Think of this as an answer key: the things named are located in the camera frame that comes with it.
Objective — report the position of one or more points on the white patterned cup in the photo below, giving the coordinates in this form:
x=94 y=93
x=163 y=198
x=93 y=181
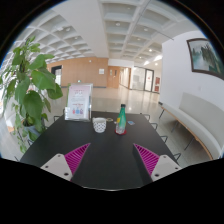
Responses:
x=99 y=124

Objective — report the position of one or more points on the small round coaster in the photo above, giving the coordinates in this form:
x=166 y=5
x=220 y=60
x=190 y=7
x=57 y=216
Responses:
x=109 y=119

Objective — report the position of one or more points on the green plastic water bottle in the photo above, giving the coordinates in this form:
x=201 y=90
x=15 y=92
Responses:
x=121 y=120

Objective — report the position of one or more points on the black chair far right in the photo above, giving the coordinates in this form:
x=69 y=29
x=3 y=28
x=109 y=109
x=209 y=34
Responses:
x=147 y=116

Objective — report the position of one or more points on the red round coaster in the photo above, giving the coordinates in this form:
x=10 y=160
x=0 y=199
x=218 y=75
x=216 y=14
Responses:
x=123 y=133

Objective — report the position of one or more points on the black chair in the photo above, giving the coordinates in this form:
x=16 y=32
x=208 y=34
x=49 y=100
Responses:
x=147 y=116
x=164 y=138
x=155 y=125
x=177 y=156

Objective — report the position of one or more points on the framed landscape painting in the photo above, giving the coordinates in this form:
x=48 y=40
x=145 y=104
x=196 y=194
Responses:
x=204 y=58

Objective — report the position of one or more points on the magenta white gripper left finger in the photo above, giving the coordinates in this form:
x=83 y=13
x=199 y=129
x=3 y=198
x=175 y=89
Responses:
x=65 y=166

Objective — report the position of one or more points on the long white bench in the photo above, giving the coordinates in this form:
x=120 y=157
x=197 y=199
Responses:
x=203 y=119

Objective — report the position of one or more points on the black chair near right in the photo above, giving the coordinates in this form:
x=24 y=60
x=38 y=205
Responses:
x=177 y=156

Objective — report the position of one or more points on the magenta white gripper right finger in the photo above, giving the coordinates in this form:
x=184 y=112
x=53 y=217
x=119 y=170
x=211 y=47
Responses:
x=157 y=166

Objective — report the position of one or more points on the acrylic sign stand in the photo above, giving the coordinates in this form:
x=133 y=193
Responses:
x=79 y=102

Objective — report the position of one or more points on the green leafy potted plant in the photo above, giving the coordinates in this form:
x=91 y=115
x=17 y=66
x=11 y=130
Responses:
x=28 y=81

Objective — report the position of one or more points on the blue card on table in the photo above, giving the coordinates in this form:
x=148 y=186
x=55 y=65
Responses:
x=130 y=122

